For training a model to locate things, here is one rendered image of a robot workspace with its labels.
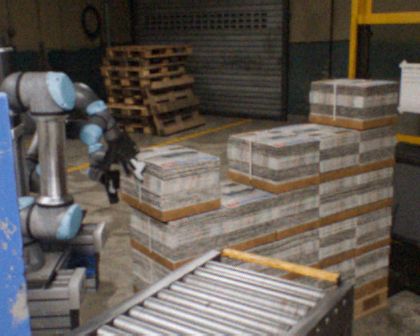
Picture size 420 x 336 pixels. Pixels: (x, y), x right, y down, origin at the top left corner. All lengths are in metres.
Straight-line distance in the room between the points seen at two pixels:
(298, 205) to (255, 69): 7.44
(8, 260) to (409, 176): 3.40
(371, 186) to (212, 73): 7.64
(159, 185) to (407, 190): 1.93
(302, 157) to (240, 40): 7.58
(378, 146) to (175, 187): 1.27
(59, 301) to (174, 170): 0.67
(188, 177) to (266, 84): 7.74
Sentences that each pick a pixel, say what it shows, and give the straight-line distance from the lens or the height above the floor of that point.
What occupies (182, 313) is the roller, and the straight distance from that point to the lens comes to 1.71.
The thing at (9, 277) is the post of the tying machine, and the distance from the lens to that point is 0.49.
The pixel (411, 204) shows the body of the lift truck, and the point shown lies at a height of 0.50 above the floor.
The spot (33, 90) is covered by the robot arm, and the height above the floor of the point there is 1.41.
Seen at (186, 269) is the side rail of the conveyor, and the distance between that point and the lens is 1.97.
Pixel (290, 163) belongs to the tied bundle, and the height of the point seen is 0.97.
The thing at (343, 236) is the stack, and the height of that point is 0.51.
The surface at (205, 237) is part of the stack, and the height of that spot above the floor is 0.72.
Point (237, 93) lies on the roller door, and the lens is 10.33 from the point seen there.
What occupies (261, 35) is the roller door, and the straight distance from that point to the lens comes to 10.03.
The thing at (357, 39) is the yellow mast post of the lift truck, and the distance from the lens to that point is 3.75.
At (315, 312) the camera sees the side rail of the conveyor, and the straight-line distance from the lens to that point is 1.71.
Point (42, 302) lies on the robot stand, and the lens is 2.05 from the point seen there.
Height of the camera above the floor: 1.60
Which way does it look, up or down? 14 degrees down
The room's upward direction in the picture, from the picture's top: 1 degrees counter-clockwise
